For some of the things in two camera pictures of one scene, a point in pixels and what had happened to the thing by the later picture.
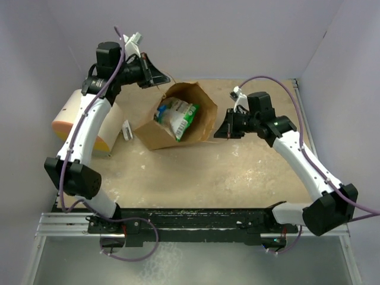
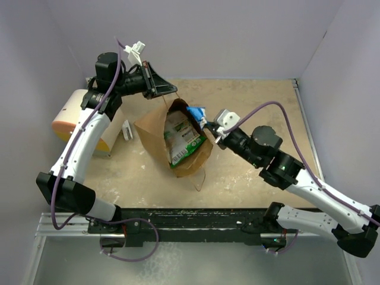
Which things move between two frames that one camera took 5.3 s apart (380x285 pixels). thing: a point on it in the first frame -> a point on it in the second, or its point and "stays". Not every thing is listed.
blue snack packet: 161,108 -> 198,113
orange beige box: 110,136 stays
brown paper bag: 155,136 -> 151,128
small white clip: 127,131 stays
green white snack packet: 179,114 -> 181,136
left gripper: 152,75 -> 158,85
